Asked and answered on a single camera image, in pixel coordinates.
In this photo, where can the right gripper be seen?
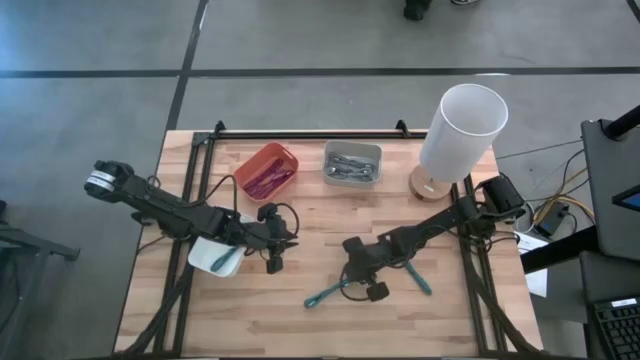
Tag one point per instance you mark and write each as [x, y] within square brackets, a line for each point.
[370, 257]

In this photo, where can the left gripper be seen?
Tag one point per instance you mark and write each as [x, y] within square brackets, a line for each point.
[262, 237]

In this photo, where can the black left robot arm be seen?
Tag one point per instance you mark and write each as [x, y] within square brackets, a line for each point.
[165, 210]

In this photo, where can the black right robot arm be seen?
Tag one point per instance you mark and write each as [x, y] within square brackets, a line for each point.
[440, 220]

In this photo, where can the white plastic bin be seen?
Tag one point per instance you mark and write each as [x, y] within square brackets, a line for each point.
[205, 255]

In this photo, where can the orange plastic bin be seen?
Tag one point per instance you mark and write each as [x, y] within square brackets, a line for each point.
[267, 151]

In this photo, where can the wooden lamp base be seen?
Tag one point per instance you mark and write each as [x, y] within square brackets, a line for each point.
[425, 190]

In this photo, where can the beige plastic bin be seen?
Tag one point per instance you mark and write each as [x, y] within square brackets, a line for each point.
[350, 147]

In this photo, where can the white lamp shade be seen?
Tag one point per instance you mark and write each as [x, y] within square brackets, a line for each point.
[460, 145]

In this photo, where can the white paper sheet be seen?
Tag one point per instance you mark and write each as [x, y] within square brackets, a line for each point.
[535, 280]

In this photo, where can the black power adapter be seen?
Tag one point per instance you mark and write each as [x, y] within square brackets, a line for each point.
[550, 220]

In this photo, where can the black floor stand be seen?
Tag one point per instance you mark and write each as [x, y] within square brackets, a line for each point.
[30, 245]

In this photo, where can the black equipment cart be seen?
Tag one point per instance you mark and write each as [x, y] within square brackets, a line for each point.
[610, 200]

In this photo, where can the black keyboard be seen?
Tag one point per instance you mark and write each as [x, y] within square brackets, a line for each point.
[620, 330]

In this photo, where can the person's shoe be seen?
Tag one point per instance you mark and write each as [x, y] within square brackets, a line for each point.
[415, 9]

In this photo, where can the black aluminium table frame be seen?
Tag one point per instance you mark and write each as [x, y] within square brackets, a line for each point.
[320, 135]

